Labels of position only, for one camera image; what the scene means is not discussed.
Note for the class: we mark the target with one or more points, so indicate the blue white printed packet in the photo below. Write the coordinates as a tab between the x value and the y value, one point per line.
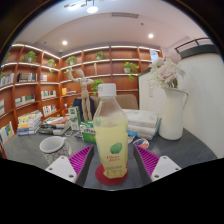
132	134

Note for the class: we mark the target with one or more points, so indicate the green white box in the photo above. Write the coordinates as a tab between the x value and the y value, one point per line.
88	133

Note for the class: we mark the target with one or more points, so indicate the white jug vase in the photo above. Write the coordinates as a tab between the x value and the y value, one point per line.
171	116

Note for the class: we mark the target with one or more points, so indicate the green white tall carton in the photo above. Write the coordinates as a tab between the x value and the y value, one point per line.
74	118

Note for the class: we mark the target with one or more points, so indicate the wooden wall shelf unit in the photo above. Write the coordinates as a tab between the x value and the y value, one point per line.
106	73

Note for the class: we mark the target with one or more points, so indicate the recessed ceiling spotlight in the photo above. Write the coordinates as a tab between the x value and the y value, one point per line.
150	35
64	42

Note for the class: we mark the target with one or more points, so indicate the ceiling air vent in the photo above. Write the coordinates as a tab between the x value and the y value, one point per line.
125	15

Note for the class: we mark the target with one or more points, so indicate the black ceiling track rail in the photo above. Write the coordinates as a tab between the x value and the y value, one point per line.
193	42

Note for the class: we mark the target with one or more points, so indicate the chair with dark jacket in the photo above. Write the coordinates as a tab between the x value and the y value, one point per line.
77	108

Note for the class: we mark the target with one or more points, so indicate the white grey patterned cup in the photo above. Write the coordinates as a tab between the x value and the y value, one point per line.
53	154

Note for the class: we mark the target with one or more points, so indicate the yellow juice bottle white cap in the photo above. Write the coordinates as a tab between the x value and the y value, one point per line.
110	133

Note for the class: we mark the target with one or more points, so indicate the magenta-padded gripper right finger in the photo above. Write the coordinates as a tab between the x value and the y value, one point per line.
165	166

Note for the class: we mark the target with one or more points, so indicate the branched ceiling lamp round bulbs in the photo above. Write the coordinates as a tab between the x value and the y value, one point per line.
91	8

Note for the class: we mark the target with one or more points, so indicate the dark book stack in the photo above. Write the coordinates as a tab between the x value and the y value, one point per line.
55	125

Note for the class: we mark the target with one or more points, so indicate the tan upholstered chair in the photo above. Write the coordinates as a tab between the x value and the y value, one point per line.
126	101

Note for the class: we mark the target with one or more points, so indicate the flat round red coaster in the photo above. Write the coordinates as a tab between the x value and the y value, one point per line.
100	178

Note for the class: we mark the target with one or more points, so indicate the round orange blue printed packet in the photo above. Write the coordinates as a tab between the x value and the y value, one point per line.
141	143

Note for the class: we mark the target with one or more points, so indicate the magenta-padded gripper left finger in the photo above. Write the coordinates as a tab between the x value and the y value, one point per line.
61	166

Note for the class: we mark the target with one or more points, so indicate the colourful book stack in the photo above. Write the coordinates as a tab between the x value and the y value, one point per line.
29	123

